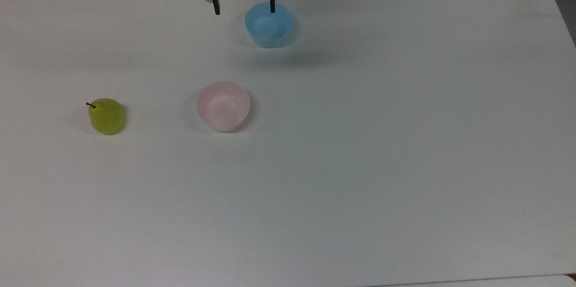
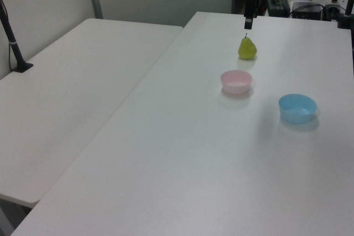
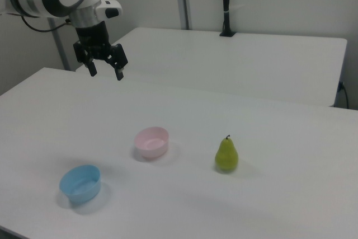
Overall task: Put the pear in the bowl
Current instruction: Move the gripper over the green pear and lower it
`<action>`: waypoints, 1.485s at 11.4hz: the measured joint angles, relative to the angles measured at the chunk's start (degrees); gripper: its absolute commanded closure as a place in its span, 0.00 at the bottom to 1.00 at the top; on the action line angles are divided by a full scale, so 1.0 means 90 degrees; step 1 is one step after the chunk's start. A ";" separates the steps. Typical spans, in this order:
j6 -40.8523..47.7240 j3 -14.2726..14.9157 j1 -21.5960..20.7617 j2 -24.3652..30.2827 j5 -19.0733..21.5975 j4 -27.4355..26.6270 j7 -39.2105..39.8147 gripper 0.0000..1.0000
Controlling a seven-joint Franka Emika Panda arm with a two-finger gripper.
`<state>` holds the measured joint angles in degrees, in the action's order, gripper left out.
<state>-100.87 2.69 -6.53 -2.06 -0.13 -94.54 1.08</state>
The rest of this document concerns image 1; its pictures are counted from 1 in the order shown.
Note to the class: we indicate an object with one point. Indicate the green pear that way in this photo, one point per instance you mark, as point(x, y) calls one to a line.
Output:
point(108, 117)

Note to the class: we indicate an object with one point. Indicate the blue bowl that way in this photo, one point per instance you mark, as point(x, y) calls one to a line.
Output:
point(269, 30)

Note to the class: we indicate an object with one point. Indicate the pink bowl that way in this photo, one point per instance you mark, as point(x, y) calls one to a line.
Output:
point(223, 107)

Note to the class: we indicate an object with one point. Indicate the white adjacent table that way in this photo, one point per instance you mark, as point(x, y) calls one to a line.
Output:
point(517, 281)

